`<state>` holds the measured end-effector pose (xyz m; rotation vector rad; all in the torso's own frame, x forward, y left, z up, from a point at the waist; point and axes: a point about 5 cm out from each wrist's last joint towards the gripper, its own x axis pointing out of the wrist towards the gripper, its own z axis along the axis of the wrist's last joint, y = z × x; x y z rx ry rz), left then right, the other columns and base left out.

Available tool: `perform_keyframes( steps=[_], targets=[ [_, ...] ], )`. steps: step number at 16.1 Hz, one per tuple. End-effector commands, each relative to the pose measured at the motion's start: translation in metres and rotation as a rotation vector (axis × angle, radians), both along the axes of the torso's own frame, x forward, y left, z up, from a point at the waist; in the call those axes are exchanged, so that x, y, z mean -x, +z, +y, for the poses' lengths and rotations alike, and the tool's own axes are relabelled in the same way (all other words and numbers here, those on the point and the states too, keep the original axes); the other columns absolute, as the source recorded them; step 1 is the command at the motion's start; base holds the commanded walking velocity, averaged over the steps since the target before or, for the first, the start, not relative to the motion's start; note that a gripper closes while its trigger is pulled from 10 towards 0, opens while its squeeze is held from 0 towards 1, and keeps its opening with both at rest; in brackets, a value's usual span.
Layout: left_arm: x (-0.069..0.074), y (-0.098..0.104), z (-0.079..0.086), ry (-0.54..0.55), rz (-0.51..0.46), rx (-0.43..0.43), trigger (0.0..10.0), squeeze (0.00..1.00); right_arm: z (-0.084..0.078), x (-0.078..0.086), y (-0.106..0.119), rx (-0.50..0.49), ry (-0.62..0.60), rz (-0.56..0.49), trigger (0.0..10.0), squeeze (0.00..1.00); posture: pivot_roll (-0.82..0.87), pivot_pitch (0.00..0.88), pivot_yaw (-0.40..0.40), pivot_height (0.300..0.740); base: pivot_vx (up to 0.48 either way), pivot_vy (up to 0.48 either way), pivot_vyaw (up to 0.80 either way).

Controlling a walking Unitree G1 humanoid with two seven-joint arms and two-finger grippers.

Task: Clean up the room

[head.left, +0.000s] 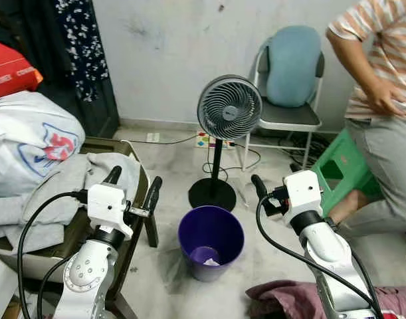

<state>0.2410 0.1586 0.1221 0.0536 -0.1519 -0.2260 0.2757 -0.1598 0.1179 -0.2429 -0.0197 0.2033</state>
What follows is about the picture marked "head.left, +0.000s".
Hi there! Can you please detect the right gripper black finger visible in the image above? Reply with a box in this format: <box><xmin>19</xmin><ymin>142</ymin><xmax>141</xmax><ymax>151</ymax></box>
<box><xmin>251</xmin><ymin>173</ymin><xmax>270</xmax><ymax>203</ymax></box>

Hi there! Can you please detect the grey cloth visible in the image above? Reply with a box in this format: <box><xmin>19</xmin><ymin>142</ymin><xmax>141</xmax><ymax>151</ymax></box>
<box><xmin>0</xmin><ymin>152</ymin><xmax>141</xmax><ymax>257</ymax></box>

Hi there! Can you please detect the dark cabinet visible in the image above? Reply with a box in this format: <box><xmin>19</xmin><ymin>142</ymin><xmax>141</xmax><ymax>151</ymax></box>
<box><xmin>0</xmin><ymin>0</ymin><xmax>121</xmax><ymax>138</ymax></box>

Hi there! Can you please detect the purple waste bin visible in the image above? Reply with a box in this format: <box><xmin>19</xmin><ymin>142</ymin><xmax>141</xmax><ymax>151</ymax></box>
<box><xmin>177</xmin><ymin>205</ymin><xmax>246</xmax><ymax>284</ymax></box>

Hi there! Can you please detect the white power strip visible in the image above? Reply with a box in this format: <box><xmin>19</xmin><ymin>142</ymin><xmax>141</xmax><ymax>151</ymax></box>
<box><xmin>195</xmin><ymin>131</ymin><xmax>217</xmax><ymax>149</ymax></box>

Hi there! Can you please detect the grey folding chair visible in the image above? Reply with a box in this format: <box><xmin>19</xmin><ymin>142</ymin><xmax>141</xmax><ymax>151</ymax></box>
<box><xmin>241</xmin><ymin>36</ymin><xmax>327</xmax><ymax>175</ymax></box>

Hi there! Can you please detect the green plastic stool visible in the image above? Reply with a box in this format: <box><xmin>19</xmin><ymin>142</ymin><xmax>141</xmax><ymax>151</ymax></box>
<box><xmin>309</xmin><ymin>129</ymin><xmax>384</xmax><ymax>217</ymax></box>

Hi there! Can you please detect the pink Mickey Mouse blanket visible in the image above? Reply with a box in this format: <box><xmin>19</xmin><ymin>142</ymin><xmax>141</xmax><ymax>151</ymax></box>
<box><xmin>246</xmin><ymin>278</ymin><xmax>406</xmax><ymax>319</ymax></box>

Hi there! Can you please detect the white bag with logo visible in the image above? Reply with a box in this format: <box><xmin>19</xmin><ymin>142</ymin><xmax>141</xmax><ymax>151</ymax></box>
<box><xmin>0</xmin><ymin>90</ymin><xmax>88</xmax><ymax>197</ymax></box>

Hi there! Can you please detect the person in striped shirt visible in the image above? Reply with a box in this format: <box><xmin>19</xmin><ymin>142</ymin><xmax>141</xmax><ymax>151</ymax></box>
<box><xmin>325</xmin><ymin>0</ymin><xmax>406</xmax><ymax>241</ymax></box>

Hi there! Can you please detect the blue cushion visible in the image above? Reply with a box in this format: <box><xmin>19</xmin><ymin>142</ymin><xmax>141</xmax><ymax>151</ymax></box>
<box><xmin>265</xmin><ymin>25</ymin><xmax>324</xmax><ymax>109</ymax></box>

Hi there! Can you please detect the dark floral garment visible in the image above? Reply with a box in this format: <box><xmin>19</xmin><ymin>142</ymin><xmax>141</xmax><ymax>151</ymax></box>
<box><xmin>54</xmin><ymin>0</ymin><xmax>101</xmax><ymax>104</ymax></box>

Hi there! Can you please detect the red box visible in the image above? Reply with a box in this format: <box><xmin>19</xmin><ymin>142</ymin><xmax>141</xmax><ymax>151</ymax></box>
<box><xmin>0</xmin><ymin>36</ymin><xmax>45</xmax><ymax>102</ymax></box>

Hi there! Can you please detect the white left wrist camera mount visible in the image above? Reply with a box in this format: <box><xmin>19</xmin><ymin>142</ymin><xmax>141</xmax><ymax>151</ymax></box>
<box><xmin>86</xmin><ymin>182</ymin><xmax>134</xmax><ymax>241</ymax></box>

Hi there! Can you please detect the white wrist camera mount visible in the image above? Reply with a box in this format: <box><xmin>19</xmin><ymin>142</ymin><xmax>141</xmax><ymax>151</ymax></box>
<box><xmin>86</xmin><ymin>182</ymin><xmax>134</xmax><ymax>241</ymax></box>
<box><xmin>282</xmin><ymin>169</ymin><xmax>325</xmax><ymax>224</ymax></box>

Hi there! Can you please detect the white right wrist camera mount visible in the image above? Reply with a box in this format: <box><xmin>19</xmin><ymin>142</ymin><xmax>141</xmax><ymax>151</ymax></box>
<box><xmin>282</xmin><ymin>169</ymin><xmax>325</xmax><ymax>224</ymax></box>

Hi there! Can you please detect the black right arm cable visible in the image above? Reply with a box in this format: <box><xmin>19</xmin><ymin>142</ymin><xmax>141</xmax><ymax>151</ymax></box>
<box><xmin>255</xmin><ymin>191</ymin><xmax>384</xmax><ymax>319</ymax></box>

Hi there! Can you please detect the black floor cable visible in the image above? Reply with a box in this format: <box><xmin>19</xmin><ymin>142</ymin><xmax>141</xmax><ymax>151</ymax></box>
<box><xmin>119</xmin><ymin>135</ymin><xmax>198</xmax><ymax>147</ymax></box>

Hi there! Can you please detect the grey pedestal fan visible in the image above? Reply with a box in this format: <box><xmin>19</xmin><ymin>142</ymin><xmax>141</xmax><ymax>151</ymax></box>
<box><xmin>188</xmin><ymin>74</ymin><xmax>264</xmax><ymax>213</ymax></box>

